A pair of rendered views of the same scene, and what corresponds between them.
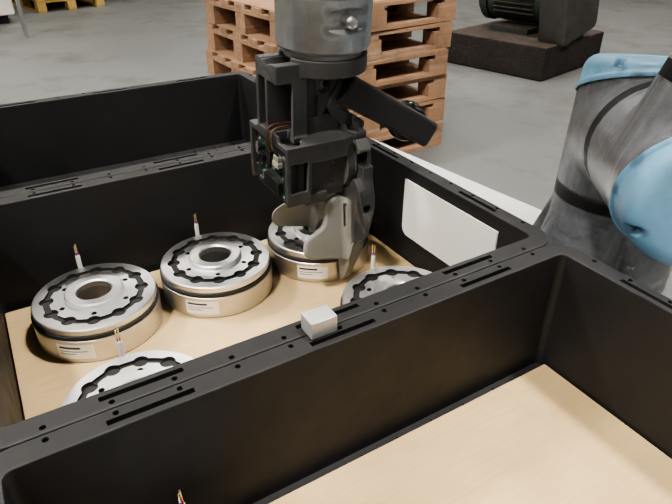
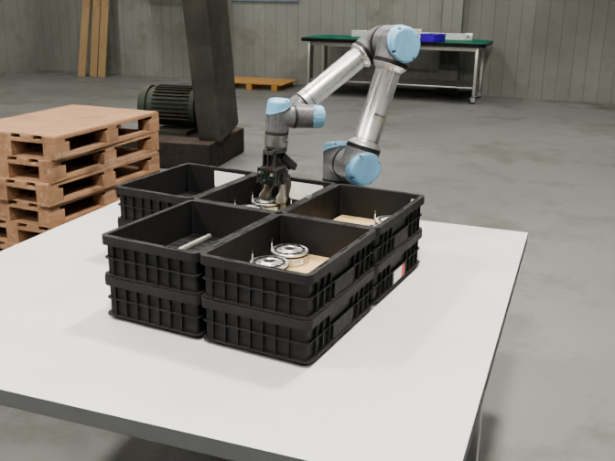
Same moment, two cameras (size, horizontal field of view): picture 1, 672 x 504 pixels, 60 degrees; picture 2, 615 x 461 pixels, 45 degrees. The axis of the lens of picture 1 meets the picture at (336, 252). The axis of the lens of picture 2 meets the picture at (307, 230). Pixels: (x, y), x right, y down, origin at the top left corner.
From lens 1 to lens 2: 201 cm
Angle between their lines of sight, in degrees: 32
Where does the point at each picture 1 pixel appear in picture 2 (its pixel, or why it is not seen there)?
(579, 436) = (355, 219)
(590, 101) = (329, 154)
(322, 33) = (282, 143)
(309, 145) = (279, 169)
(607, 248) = not seen: hidden behind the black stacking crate
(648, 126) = (349, 155)
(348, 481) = not seen: hidden behind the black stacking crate
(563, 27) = (217, 127)
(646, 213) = (353, 173)
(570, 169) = (328, 174)
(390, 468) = not seen: hidden behind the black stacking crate
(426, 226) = (298, 192)
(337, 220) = (282, 190)
